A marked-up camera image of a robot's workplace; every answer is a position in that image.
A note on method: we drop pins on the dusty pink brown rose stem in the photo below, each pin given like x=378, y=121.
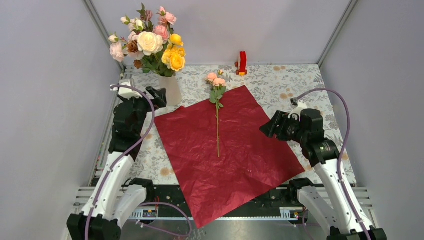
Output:
x=162, y=23

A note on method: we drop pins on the cream white rose stem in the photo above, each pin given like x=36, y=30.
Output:
x=145, y=48

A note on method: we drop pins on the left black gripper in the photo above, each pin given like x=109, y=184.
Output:
x=160, y=100

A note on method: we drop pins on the yellow rose stem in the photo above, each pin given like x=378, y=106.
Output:
x=173, y=58

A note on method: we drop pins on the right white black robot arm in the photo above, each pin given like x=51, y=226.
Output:
x=343, y=218

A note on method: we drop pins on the red wrapping paper sheet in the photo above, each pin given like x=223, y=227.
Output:
x=220, y=158

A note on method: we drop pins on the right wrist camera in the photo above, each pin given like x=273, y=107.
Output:
x=299, y=106

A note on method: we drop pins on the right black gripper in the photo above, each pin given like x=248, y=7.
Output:
x=280, y=118

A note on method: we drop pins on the peach rose stem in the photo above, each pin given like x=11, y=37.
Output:
x=218, y=87

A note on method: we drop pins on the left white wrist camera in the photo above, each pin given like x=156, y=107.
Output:
x=127, y=92

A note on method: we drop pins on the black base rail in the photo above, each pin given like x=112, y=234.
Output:
x=274, y=205

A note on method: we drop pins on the beige ceramic vase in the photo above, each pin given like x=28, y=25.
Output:
x=173, y=93

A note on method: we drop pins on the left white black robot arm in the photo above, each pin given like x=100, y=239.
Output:
x=105, y=214

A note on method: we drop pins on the red yellow toy block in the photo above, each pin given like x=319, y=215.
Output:
x=241, y=64

